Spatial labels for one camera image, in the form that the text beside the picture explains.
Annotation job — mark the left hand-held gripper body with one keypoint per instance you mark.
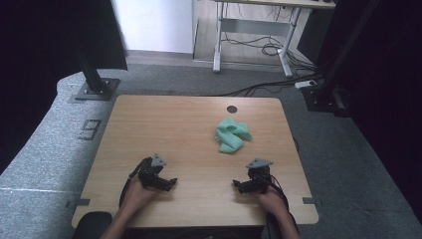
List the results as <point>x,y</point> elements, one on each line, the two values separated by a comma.
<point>149,174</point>

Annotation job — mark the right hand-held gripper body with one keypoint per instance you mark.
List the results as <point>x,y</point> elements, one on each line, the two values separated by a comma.
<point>258,179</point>

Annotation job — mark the person's left hand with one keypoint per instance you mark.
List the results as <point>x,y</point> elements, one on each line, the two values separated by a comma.
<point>136,196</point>

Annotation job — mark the person's right hand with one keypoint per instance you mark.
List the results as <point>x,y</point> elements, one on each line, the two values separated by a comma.
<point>272,203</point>

